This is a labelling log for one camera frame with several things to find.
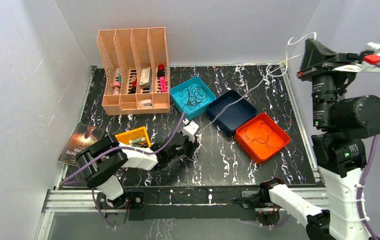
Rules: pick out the teal plastic tray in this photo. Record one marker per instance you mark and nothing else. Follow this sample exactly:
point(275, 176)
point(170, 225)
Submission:
point(192, 97)

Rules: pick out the pink marker pen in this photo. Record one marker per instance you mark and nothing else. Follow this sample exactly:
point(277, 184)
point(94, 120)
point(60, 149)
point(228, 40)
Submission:
point(163, 84)

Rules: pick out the small white box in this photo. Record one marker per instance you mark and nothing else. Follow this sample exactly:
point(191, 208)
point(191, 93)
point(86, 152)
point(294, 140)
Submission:
point(145, 78)

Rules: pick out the dark blue plastic tray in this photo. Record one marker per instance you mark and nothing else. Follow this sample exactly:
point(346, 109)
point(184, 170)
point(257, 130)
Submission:
point(234, 116)

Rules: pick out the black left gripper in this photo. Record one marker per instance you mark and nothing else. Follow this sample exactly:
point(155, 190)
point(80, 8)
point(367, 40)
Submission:
point(179, 149)

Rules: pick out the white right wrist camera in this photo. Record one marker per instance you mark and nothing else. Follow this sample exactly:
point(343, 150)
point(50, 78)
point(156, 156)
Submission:
point(368, 62)

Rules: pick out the dark book with sunset cover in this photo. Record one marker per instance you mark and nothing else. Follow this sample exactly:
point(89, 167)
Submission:
point(83, 136)

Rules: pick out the yellow plastic parts bin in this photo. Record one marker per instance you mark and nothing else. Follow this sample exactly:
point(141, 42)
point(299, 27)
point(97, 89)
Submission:
point(137, 136)

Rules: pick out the white stapler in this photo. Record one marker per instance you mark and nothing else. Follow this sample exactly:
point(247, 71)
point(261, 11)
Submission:
point(146, 103)

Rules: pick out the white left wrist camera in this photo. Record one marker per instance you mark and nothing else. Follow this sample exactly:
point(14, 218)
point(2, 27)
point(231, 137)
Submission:
point(190, 129)

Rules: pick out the red capped black bottle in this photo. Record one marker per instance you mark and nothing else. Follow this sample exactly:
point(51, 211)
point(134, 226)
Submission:
point(161, 71)

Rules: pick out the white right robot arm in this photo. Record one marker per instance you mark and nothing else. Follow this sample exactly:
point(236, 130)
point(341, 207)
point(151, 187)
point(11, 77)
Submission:
point(339, 150)

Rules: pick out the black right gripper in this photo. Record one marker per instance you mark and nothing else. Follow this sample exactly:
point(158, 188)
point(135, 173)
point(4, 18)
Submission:
point(319, 60)

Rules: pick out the peach plastic file organizer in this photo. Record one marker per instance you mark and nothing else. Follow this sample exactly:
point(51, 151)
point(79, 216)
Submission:
point(124, 53)

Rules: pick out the pink tape roll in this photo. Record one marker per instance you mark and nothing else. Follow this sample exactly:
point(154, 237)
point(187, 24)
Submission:
point(116, 87)

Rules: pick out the orange plastic tray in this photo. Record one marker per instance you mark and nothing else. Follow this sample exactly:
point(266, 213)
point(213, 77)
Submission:
point(261, 138)

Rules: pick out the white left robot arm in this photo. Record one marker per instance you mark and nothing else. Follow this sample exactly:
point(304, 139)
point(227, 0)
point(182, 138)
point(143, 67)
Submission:
point(100, 174)

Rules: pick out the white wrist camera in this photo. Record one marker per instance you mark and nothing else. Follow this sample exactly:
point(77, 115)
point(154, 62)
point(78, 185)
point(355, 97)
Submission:
point(190, 129)
point(368, 62)

